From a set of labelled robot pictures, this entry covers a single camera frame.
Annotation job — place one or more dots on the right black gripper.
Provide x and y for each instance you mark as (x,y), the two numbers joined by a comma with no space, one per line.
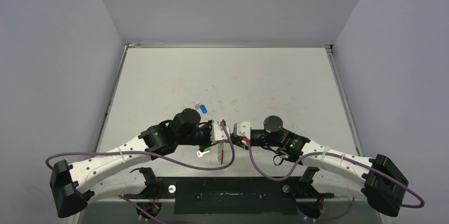
(251,137)

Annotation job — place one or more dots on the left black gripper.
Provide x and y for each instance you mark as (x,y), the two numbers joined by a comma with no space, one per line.
(208,126)

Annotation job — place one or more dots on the green capped key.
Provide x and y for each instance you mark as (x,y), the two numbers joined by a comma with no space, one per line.
(201,152)

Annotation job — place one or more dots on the blue capped key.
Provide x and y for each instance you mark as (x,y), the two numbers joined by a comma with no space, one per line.
(201,107)

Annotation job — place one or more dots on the metal keyring with red handle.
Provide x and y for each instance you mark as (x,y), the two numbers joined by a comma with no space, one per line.
(220,152)

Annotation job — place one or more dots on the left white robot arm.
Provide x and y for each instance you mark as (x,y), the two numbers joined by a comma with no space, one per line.
(74,185)

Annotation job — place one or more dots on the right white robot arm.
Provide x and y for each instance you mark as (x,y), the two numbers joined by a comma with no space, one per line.
(376,180)

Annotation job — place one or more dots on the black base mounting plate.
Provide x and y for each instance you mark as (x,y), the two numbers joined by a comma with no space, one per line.
(231,195)

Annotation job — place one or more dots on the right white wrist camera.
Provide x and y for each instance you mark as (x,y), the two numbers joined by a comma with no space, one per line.
(242,129)

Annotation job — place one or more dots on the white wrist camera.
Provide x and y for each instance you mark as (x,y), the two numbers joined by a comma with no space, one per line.
(242,129)
(219,133)

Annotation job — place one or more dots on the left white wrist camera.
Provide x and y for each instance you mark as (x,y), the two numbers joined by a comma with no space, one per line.
(219,133)

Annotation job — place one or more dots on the aluminium table frame rail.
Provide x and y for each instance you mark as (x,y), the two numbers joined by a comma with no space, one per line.
(299,84)

